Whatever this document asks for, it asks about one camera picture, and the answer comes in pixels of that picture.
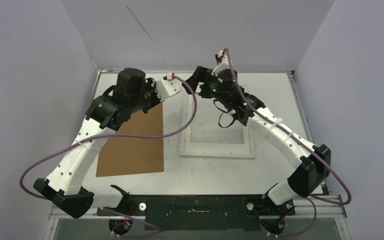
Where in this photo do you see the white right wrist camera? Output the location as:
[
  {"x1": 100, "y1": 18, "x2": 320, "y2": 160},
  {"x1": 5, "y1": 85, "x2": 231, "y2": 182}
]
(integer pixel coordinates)
[{"x1": 211, "y1": 48, "x2": 235, "y2": 79}]

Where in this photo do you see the aluminium front rail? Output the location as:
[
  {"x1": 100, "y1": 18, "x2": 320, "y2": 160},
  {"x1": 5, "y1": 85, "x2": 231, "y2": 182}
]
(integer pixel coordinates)
[{"x1": 48, "y1": 194, "x2": 348, "y2": 220}]

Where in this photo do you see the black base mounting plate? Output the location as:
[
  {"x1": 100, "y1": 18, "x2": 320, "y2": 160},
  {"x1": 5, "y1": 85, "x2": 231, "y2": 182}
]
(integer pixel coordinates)
[{"x1": 113, "y1": 194, "x2": 296, "y2": 231}]

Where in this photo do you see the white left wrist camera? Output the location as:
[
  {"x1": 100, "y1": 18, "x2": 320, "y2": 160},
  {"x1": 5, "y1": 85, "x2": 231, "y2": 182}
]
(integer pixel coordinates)
[{"x1": 155, "y1": 72, "x2": 182, "y2": 103}]

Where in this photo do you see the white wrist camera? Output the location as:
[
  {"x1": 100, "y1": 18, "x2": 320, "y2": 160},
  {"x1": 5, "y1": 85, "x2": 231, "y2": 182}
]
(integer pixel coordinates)
[
  {"x1": 211, "y1": 48, "x2": 235, "y2": 79},
  {"x1": 155, "y1": 72, "x2": 182, "y2": 103}
]

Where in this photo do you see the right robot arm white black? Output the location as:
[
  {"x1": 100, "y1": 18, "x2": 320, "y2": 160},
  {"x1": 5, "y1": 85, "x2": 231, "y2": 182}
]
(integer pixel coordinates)
[{"x1": 186, "y1": 66, "x2": 331, "y2": 215}]

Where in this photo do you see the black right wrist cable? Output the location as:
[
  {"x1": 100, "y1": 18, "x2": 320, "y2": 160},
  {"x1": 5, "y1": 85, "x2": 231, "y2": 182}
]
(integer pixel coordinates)
[{"x1": 212, "y1": 99, "x2": 239, "y2": 129}]

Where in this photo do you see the white picture frame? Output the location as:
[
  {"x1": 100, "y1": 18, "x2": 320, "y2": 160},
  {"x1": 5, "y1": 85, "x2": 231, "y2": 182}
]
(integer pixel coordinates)
[{"x1": 179, "y1": 82, "x2": 256, "y2": 160}]

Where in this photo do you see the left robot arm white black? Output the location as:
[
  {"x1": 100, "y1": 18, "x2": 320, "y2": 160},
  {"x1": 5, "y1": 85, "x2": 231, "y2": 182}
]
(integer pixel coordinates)
[{"x1": 33, "y1": 68, "x2": 159, "y2": 219}]

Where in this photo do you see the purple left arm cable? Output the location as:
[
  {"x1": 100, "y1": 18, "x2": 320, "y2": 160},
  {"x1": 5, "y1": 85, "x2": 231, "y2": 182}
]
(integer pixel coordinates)
[{"x1": 19, "y1": 74, "x2": 199, "y2": 239}]

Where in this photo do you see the white brown backing board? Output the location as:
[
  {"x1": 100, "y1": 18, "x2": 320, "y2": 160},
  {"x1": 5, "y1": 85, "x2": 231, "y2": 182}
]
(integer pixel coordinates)
[{"x1": 95, "y1": 104, "x2": 164, "y2": 177}]

